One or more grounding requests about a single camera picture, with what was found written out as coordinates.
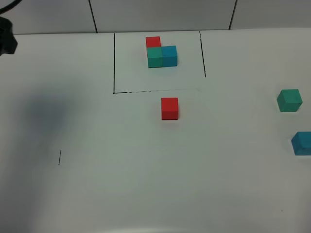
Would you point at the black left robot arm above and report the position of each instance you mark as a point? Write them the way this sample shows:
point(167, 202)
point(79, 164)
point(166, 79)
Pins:
point(8, 43)

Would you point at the template green cube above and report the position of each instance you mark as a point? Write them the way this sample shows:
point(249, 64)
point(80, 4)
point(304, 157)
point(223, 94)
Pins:
point(155, 57)

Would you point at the template blue cube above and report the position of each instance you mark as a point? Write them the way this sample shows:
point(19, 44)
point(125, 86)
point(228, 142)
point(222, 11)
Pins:
point(170, 57)

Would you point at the template red cube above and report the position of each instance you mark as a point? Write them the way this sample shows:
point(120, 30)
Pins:
point(153, 42)

